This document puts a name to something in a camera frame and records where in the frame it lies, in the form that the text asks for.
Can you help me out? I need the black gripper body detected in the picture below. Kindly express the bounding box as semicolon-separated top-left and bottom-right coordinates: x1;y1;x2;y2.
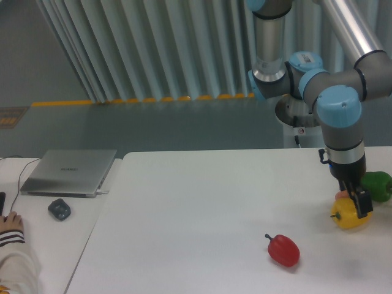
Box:
318;148;366;192

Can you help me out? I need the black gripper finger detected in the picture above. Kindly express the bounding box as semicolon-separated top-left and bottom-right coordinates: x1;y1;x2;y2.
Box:
345;182;373;219

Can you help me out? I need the red bell pepper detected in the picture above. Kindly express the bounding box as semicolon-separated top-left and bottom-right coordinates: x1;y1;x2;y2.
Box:
265;233;300;267

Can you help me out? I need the cream sleeved forearm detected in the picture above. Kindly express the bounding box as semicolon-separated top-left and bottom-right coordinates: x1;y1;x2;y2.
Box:
1;229;40;293

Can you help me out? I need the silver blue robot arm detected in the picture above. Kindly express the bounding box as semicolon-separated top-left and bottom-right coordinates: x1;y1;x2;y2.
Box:
247;1;391;219

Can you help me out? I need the person's hand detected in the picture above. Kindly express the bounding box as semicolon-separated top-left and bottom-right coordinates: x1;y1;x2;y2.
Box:
0;211;24;233

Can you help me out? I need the small orange red pepper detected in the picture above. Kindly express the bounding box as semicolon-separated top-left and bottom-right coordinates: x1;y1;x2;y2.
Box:
334;190;349;200

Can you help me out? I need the yellow bell pepper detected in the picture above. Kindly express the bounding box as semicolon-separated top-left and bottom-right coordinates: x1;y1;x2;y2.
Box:
330;198;372;230

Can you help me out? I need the green bell pepper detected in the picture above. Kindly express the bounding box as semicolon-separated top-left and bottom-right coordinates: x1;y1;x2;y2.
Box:
361;171;391;203

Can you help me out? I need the white usb plug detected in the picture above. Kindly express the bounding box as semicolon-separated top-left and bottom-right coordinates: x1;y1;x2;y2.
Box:
97;190;109;195

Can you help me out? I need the white corrugated partition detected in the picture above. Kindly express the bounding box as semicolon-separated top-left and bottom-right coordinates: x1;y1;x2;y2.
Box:
39;1;391;103

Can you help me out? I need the silver closed laptop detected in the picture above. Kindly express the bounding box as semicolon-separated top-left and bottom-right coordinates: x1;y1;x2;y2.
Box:
20;149;116;198

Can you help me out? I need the dark grey earbuds case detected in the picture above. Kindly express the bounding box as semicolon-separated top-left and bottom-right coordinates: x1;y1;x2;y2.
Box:
48;198;72;221

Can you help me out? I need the black phone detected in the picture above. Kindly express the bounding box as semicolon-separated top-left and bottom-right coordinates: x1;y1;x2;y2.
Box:
0;192;6;216

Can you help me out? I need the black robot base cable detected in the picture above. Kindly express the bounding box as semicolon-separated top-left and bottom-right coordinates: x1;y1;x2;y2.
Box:
292;115;303;149

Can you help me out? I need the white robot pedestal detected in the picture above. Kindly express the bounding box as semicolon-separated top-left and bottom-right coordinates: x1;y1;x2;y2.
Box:
274;94;325;148

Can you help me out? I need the black laptop cable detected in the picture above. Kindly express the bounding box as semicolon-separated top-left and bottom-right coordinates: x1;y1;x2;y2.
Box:
0;155;42;214

